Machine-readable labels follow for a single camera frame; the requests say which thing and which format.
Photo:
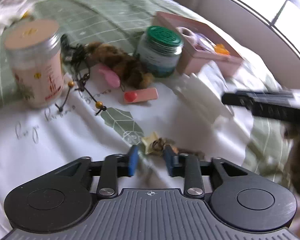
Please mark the brown furry tail keychain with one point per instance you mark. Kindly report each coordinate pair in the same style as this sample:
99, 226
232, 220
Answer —
129, 69

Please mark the pink labelled plastic jar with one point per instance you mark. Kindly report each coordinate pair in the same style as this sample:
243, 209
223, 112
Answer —
33, 51

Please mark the green white bedsheet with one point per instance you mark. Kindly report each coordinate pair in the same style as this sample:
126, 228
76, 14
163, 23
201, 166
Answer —
102, 136

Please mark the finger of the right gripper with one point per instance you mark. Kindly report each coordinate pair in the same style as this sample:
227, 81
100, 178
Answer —
238, 99

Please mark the pink cardboard box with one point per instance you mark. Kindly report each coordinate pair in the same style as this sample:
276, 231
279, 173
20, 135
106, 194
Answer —
192, 59

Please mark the green lid glass jar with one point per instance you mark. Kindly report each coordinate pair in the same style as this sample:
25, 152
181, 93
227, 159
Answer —
159, 50

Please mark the pink plastic comb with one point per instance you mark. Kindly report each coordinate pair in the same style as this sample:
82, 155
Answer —
109, 75

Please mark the orange paper flower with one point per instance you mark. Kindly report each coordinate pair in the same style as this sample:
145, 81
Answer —
220, 49

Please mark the pink fluffy headband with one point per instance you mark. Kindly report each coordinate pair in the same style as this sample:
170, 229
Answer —
199, 41

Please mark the pink eraser red tip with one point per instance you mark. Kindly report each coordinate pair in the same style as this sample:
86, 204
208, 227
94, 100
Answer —
140, 95

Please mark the small yellow star ornament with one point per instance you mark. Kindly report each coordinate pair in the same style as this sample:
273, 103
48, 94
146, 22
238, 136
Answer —
154, 145

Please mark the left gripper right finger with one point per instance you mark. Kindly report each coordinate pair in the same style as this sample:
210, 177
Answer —
238, 197

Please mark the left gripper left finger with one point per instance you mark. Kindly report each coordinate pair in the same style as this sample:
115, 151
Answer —
65, 196

